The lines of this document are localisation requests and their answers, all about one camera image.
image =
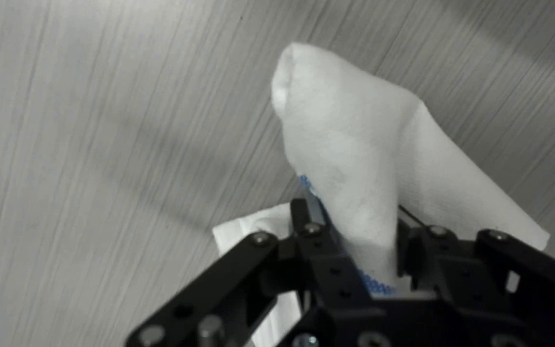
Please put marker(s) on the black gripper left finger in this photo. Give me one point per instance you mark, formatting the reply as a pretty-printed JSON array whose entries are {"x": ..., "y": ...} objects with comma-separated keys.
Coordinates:
[{"x": 328, "y": 263}]

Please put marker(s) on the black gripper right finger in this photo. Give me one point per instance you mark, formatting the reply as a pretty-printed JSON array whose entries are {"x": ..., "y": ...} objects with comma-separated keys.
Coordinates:
[{"x": 509, "y": 277}]

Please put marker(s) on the white towel blue stripe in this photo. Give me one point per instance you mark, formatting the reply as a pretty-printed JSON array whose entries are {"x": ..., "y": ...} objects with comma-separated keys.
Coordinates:
[{"x": 355, "y": 161}]

